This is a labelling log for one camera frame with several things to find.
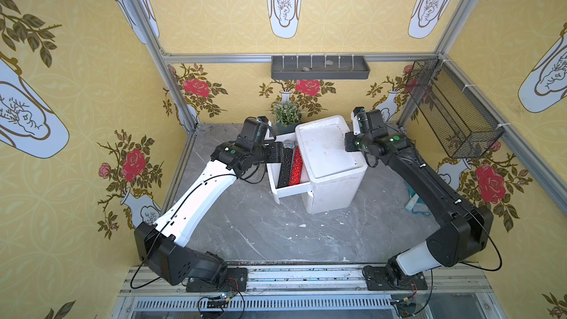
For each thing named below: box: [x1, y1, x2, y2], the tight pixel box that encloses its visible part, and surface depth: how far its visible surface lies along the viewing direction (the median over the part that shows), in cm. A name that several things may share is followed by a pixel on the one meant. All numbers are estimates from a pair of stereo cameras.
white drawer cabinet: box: [295, 115, 368, 215], surface depth 80 cm
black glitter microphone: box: [277, 138, 297, 189], surface depth 83 cm
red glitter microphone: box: [289, 141, 304, 186], surface depth 82 cm
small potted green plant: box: [270, 101, 303, 136], surface depth 105 cm
